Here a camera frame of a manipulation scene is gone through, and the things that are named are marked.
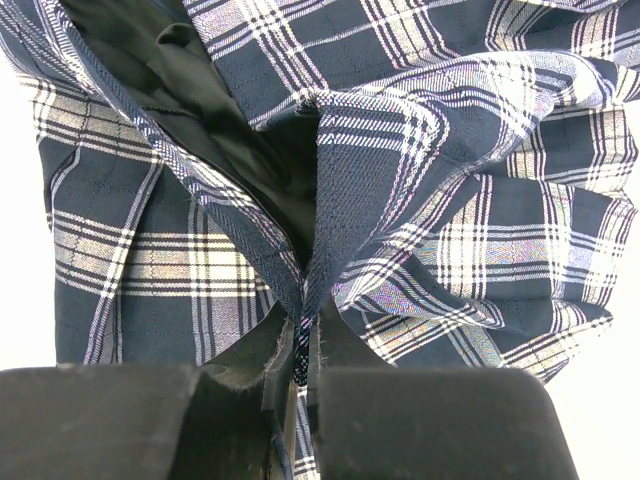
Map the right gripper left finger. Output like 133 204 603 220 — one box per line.
1 306 295 479

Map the navy plaid pleated skirt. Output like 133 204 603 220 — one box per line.
1 1 639 479

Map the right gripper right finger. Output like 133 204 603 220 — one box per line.
307 300 578 479

